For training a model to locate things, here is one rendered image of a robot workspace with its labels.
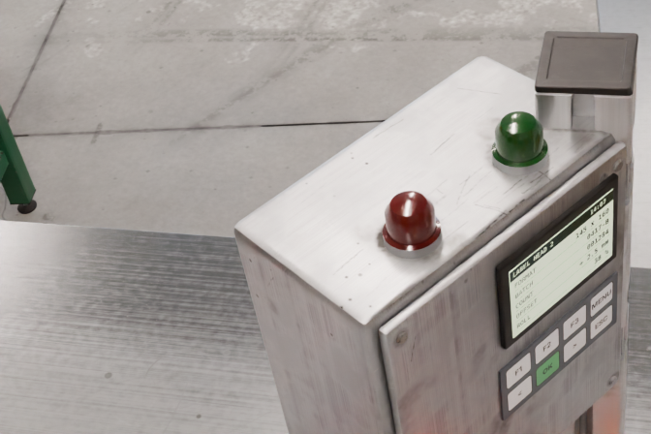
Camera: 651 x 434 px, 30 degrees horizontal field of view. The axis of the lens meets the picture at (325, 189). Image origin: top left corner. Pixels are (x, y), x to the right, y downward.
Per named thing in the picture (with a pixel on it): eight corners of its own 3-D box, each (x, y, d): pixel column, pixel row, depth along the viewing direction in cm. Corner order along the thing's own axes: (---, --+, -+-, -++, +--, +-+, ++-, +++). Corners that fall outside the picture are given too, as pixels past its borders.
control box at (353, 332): (293, 462, 69) (227, 224, 56) (498, 295, 76) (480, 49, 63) (418, 576, 63) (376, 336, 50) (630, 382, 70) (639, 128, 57)
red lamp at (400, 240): (371, 239, 54) (365, 201, 53) (413, 208, 55) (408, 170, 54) (412, 267, 52) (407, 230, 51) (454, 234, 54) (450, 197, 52)
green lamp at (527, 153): (480, 159, 57) (477, 121, 55) (517, 131, 58) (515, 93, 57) (521, 183, 55) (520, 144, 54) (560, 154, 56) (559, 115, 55)
